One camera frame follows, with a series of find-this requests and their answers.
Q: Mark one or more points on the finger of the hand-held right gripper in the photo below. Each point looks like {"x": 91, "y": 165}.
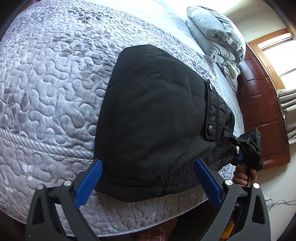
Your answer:
{"x": 234, "y": 140}
{"x": 240, "y": 158}

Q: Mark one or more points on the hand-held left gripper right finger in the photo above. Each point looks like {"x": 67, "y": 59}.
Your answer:
{"x": 208, "y": 183}

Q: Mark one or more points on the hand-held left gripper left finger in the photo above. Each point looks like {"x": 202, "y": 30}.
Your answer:
{"x": 89, "y": 183}

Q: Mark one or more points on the black jacket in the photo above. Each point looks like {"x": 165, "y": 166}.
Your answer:
{"x": 150, "y": 115}

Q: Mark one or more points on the person's right hand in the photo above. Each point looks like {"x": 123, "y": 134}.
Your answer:
{"x": 240, "y": 175}

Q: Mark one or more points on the wooden headboard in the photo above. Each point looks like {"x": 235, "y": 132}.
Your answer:
{"x": 259, "y": 99}

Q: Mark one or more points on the grey curtain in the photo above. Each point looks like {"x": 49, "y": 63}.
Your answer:
{"x": 288, "y": 109}

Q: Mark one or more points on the white cloth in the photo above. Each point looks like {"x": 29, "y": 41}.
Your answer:
{"x": 234, "y": 71}

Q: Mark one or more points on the person's red plaid trousers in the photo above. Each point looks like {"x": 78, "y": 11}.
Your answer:
{"x": 150, "y": 236}

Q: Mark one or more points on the folded grey duvet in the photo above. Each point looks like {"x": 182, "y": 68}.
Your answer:
{"x": 219, "y": 58}

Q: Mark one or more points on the grey quilted bedspread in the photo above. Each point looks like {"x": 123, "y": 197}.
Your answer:
{"x": 46, "y": 92}

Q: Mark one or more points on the grey satin pillow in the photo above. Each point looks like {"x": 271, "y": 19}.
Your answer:
{"x": 215, "y": 30}

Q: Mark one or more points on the light grey bed sheet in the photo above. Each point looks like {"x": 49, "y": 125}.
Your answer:
{"x": 161, "y": 14}

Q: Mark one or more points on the wooden window frame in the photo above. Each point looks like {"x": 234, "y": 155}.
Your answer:
{"x": 266, "y": 46}

